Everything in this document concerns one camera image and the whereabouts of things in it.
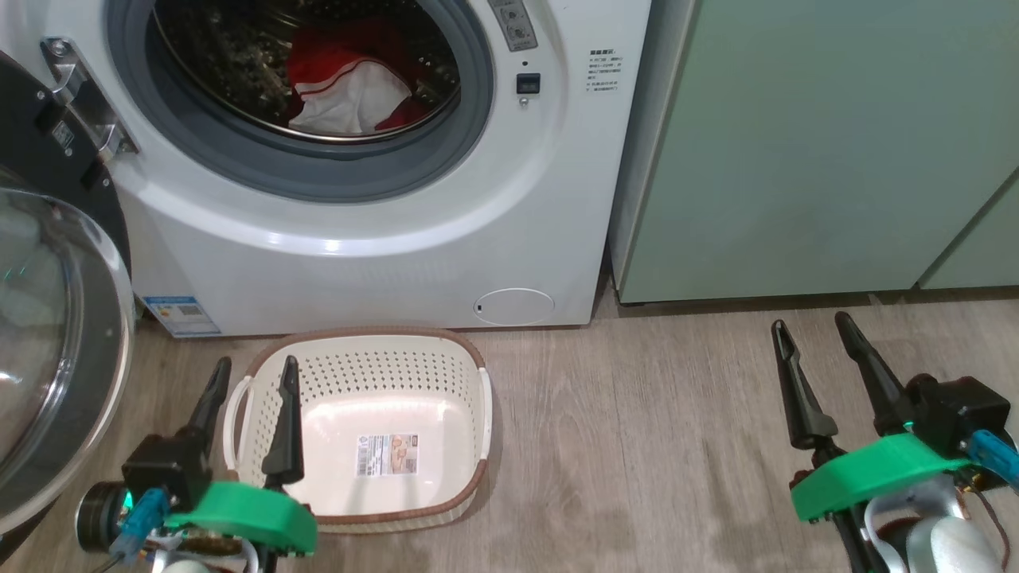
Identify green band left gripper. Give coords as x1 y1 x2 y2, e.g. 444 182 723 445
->
162 355 319 556

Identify blue energy label sticker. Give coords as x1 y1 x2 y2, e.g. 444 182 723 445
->
143 296 221 340

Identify dark washing machine glass door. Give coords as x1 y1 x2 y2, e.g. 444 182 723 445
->
0 49 138 562

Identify basket product label sticker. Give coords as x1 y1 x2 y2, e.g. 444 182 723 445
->
356 433 421 478

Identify white garment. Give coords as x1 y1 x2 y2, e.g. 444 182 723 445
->
288 62 413 134

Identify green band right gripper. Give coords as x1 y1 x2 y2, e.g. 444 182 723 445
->
770 311 974 524

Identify white front-load washing machine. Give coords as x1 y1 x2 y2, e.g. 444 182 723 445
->
0 0 654 340

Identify cream perforated laundry basket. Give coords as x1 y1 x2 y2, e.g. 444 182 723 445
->
223 326 494 533

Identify red garment with tag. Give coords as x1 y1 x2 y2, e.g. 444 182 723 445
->
285 20 437 134

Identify pale green cabinet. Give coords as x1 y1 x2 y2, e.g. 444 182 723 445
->
609 0 1019 307

